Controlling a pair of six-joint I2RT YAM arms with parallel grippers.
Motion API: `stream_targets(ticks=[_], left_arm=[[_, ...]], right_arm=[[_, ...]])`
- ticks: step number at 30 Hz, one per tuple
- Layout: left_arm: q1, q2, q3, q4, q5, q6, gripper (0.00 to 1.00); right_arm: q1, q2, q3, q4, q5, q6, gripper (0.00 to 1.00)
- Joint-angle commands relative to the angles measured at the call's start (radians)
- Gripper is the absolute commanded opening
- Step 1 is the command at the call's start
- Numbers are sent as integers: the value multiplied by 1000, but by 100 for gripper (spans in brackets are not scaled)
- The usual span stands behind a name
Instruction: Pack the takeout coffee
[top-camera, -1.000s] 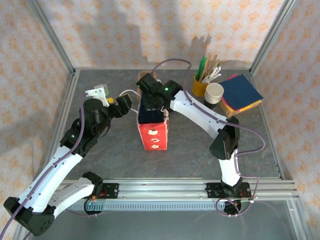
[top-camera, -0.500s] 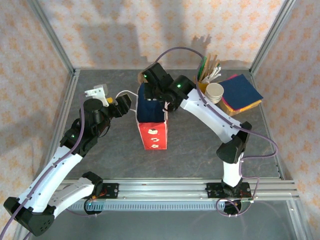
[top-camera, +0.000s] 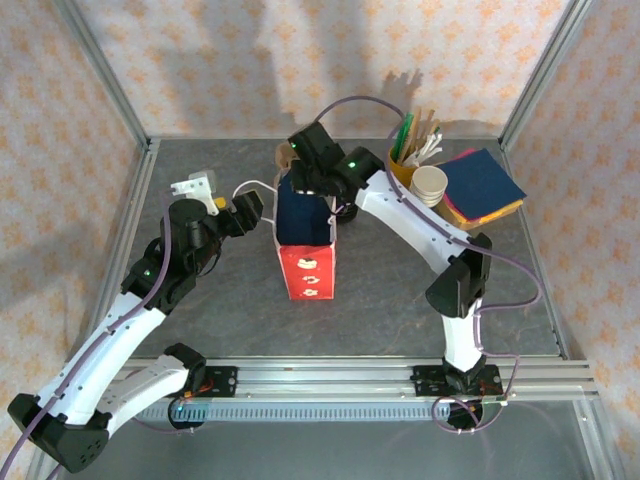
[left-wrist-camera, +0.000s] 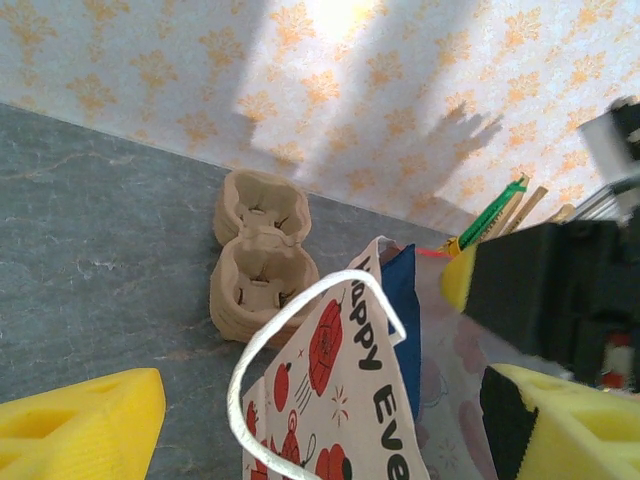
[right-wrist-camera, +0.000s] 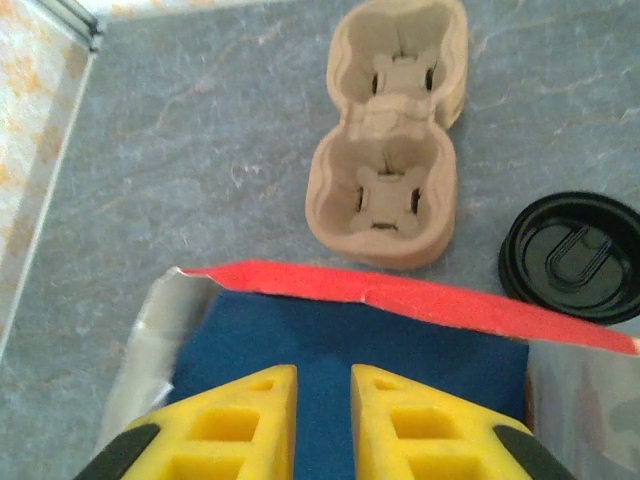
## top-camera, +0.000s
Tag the red white paper bag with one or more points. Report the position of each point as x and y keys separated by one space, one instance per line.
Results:
x=307 y=275

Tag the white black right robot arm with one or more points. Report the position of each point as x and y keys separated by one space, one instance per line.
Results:
x=415 y=220

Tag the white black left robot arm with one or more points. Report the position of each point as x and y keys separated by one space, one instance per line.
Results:
x=100 y=350

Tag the stack of pulp cup carriers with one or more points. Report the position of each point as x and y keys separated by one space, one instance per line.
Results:
x=282 y=157

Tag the yellow holder cup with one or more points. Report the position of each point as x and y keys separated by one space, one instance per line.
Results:
x=406 y=175

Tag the green straw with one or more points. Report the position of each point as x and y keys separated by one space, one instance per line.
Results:
x=405 y=137

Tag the wooden stirrer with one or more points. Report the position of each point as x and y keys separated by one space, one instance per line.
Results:
x=416 y=125
x=425 y=127
x=434 y=127

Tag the white wrapped straw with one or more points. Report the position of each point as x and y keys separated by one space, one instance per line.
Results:
x=430 y=142
x=425 y=154

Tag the stack of paper cups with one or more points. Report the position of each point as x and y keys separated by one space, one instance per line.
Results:
x=427 y=185

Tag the pink napkin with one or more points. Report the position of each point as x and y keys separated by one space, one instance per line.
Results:
x=469 y=152

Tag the tan napkin stack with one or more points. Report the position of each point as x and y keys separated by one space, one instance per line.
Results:
x=470 y=225

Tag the blue napkin stack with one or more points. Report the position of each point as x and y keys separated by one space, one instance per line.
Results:
x=485 y=182

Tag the aluminium table side rail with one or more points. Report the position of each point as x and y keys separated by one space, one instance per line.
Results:
x=135 y=200
x=531 y=240

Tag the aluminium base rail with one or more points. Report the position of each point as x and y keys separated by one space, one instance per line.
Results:
x=320 y=380

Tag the aluminium frame post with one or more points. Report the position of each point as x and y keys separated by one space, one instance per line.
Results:
x=544 y=70
x=102 y=70

